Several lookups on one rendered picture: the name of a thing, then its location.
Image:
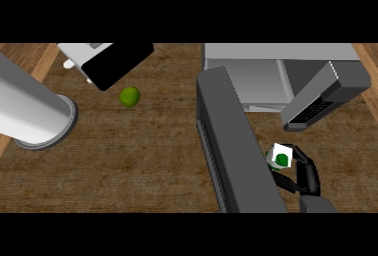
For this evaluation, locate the white black toaster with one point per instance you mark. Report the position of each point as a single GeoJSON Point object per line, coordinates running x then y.
{"type": "Point", "coordinates": [110, 63]}

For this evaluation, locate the white green milk carton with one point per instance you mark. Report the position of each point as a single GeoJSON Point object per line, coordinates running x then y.
{"type": "Point", "coordinates": [283, 157]}

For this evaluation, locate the grey microwave oven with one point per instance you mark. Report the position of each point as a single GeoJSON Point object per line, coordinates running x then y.
{"type": "Point", "coordinates": [256, 76]}

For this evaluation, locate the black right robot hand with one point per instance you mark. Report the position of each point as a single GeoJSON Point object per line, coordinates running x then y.
{"type": "Point", "coordinates": [306, 173]}

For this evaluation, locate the dark grey microwave door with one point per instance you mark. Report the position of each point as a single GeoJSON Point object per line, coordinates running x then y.
{"type": "Point", "coordinates": [237, 146]}

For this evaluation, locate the green avocado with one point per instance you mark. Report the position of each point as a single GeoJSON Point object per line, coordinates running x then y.
{"type": "Point", "coordinates": [130, 96]}

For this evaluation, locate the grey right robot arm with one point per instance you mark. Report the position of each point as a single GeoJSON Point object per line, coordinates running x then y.
{"type": "Point", "coordinates": [317, 204]}

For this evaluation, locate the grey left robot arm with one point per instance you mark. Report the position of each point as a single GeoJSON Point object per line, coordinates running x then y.
{"type": "Point", "coordinates": [30, 106]}

